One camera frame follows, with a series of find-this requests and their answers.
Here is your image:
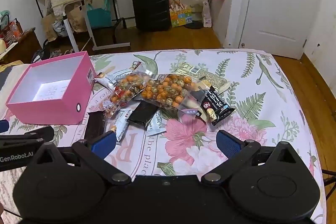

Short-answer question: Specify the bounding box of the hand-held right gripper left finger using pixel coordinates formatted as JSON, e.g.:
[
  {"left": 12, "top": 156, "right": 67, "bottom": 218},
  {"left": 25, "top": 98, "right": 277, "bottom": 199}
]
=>
[{"left": 35, "top": 131, "right": 132, "bottom": 185}]

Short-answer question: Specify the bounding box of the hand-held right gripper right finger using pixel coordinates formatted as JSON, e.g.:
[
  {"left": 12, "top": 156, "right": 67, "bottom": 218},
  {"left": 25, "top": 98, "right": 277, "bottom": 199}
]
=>
[{"left": 201, "top": 130, "right": 302, "bottom": 185}]

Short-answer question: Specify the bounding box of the pink cardboard box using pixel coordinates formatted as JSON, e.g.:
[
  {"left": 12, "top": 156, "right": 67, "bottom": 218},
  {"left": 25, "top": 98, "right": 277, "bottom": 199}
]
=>
[{"left": 6, "top": 51, "right": 96, "bottom": 125}]

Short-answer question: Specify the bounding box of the black printed snack bar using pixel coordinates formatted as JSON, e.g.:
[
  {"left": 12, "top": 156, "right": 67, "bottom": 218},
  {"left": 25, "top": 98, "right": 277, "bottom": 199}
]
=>
[{"left": 200, "top": 86, "right": 235, "bottom": 126}]

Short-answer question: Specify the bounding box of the plain black snack packet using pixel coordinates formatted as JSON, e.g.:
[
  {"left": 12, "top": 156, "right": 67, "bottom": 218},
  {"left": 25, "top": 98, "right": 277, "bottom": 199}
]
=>
[{"left": 127, "top": 101, "right": 158, "bottom": 128}]

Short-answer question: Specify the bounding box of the small clear coated peanut bag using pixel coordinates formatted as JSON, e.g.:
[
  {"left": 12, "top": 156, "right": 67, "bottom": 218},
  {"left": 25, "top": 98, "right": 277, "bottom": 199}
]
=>
[{"left": 109, "top": 63, "right": 147, "bottom": 109}]

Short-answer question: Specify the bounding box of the large clear coated peanut bag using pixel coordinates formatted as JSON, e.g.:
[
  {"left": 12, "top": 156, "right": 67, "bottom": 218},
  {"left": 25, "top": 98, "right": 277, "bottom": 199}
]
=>
[{"left": 141, "top": 73, "right": 208, "bottom": 122}]

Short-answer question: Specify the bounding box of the dark brown snack packet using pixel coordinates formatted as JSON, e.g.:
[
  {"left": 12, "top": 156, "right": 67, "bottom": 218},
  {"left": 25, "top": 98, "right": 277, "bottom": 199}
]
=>
[{"left": 84, "top": 111, "right": 106, "bottom": 144}]

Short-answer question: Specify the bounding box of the grey snack packet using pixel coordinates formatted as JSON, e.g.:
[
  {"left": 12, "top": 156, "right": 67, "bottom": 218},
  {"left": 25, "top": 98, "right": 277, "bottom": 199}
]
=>
[
  {"left": 111, "top": 109, "right": 133, "bottom": 144},
  {"left": 146, "top": 111, "right": 166, "bottom": 134},
  {"left": 94, "top": 70, "right": 132, "bottom": 88}
]

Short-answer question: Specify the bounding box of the tiny clear peanut packet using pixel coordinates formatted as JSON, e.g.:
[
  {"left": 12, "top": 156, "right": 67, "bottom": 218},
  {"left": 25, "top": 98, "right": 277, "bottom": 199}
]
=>
[{"left": 101, "top": 101, "right": 119, "bottom": 119}]

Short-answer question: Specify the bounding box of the cream snack bag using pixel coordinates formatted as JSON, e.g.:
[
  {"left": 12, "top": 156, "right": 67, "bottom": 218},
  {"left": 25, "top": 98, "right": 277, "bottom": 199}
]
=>
[{"left": 175, "top": 61, "right": 231, "bottom": 94}]

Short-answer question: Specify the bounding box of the wooden cabinet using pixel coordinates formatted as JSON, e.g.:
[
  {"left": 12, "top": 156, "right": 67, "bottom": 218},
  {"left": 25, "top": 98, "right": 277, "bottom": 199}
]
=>
[{"left": 0, "top": 27, "right": 40, "bottom": 65}]

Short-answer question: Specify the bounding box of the black backpack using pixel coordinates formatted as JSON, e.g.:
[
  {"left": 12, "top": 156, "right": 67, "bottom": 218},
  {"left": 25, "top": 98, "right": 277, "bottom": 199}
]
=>
[{"left": 32, "top": 40, "right": 57, "bottom": 61}]

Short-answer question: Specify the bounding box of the pair of shoes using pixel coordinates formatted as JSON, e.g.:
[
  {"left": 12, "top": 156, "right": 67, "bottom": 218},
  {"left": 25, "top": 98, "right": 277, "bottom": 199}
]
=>
[{"left": 50, "top": 49, "right": 76, "bottom": 58}]

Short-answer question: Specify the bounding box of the brown paper bag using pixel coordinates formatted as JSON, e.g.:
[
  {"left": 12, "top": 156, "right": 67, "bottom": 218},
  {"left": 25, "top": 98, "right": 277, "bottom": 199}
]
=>
[{"left": 65, "top": 2, "right": 89, "bottom": 33}]

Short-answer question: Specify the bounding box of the black round floor mat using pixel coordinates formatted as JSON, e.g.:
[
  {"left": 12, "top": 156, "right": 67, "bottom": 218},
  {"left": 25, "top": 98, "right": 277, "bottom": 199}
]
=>
[{"left": 184, "top": 21, "right": 204, "bottom": 30}]

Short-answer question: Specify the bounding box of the teal gift bag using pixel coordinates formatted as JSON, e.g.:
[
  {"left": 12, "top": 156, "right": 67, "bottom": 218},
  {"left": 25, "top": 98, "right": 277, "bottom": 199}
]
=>
[{"left": 87, "top": 0, "right": 112, "bottom": 29}]

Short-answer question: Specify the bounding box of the white paper bag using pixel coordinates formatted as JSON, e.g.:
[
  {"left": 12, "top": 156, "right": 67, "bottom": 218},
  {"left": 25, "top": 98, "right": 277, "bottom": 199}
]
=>
[{"left": 202, "top": 0, "right": 213, "bottom": 28}]

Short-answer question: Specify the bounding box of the colourful gift bag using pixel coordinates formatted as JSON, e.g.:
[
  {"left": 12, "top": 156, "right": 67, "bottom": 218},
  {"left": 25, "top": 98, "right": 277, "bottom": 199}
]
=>
[{"left": 169, "top": 0, "right": 193, "bottom": 28}]

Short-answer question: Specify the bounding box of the white door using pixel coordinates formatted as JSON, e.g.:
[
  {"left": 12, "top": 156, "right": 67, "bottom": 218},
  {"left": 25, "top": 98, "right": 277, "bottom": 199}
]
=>
[{"left": 238, "top": 0, "right": 326, "bottom": 60}]

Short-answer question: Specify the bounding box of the black suitcase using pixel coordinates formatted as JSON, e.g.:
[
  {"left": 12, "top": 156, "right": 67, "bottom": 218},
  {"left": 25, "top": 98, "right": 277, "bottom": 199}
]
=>
[{"left": 131, "top": 0, "right": 171, "bottom": 32}]

